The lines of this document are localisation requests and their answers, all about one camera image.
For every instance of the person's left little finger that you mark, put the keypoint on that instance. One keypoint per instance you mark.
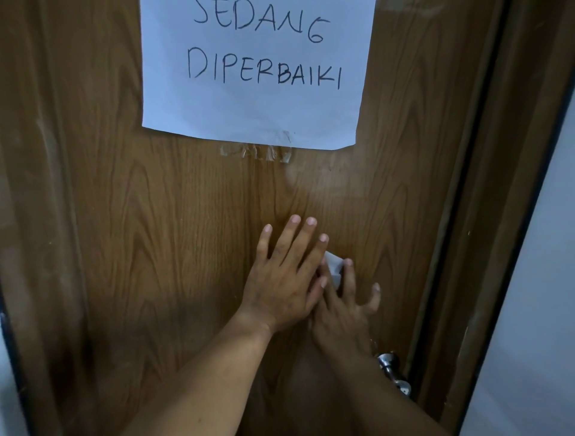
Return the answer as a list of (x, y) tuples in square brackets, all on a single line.
[(265, 246)]

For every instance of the person's left hand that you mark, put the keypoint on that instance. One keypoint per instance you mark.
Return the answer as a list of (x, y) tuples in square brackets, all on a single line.
[(276, 294)]

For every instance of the white handwritten paper sign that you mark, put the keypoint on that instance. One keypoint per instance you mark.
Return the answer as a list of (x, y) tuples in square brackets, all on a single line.
[(256, 90)]

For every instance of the person's left middle finger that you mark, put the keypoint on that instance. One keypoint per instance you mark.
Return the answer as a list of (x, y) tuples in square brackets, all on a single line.
[(302, 242)]

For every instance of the person's right little finger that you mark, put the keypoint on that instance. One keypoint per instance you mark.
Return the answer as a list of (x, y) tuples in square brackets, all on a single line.
[(372, 298)]

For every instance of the brown wooden door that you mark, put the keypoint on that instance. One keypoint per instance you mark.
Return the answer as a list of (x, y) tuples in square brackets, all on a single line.
[(157, 233)]

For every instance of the person's right forearm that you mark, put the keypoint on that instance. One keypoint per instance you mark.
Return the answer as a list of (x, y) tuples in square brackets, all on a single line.
[(359, 395)]

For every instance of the brown wooden door frame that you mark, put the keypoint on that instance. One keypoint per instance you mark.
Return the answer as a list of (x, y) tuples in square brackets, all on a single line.
[(480, 224)]

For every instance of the person's left thumb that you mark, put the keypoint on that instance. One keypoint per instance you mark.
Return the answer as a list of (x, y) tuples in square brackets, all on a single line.
[(318, 294)]

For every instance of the white tissue piece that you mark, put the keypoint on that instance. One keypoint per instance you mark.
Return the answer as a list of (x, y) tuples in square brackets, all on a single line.
[(333, 266)]

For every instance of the silver door knob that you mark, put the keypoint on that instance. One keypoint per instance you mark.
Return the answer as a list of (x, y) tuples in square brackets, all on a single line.
[(391, 369)]

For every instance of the person's right hand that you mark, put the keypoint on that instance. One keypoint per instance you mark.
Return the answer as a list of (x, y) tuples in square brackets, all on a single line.
[(341, 323)]

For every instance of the clear tape strip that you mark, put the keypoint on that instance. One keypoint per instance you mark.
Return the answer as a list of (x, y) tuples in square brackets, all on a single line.
[(258, 153)]

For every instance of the person's left forearm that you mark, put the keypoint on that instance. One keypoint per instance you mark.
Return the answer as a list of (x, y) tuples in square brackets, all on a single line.
[(211, 382)]

